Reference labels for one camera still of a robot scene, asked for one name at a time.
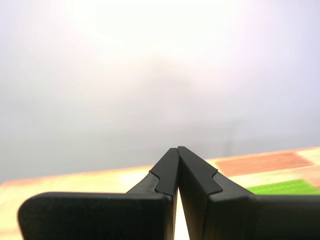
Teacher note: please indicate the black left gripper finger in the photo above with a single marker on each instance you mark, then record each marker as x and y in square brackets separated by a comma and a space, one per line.
[100, 215]
[237, 217]

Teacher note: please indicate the green studded baseplate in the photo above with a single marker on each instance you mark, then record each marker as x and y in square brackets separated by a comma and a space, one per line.
[282, 187]

